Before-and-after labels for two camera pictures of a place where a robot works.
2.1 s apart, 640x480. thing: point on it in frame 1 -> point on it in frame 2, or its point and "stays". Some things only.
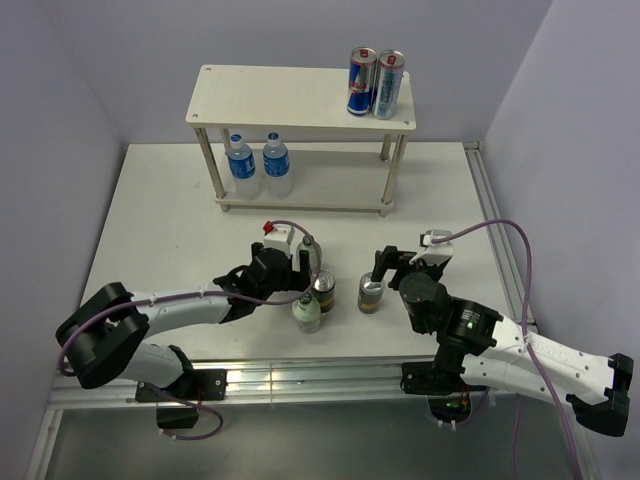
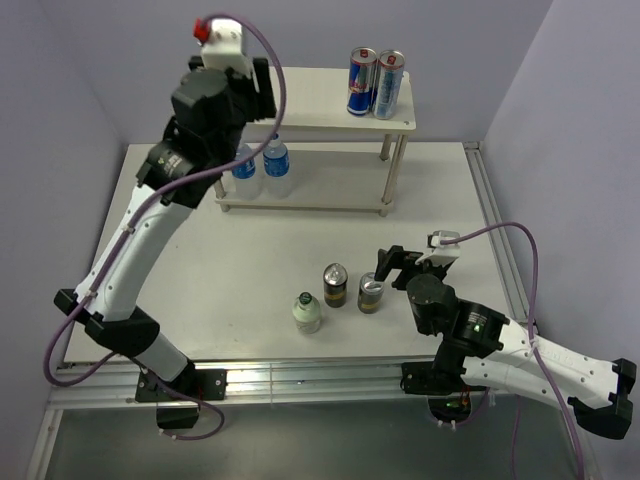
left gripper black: (297, 280) -> (263, 105)
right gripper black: (391, 258) stays
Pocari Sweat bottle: (241, 160) stays
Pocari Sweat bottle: (276, 162) stays
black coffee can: (324, 290) -> (335, 278)
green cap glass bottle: (306, 313) stays
